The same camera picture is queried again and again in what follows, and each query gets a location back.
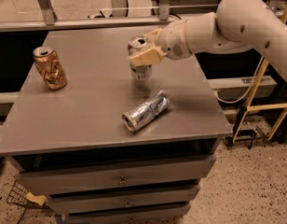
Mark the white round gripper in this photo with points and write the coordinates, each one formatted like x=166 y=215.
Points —
x=171 y=42

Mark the silver 7up can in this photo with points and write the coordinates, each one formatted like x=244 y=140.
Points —
x=140 y=70

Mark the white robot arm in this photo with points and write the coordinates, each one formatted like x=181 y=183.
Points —
x=236 y=26

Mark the crushed silver can lying down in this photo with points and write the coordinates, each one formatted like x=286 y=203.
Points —
x=145 y=112

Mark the gold orange soda can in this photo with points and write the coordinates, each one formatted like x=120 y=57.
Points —
x=49 y=67

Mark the grey metal railing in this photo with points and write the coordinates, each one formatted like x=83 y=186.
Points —
x=31 y=15

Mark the grey drawer cabinet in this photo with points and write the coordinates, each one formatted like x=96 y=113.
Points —
x=81 y=125

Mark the middle grey drawer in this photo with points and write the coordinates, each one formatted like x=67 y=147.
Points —
x=124 y=199

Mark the grey drawer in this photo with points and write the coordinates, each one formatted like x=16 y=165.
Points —
x=117 y=175
x=124 y=199
x=125 y=216

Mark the top grey drawer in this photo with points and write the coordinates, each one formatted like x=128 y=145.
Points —
x=117 y=175

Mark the bottom grey drawer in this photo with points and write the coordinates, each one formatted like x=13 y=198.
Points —
x=125 y=216

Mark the black wire basket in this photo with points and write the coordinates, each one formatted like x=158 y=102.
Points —
x=17 y=196

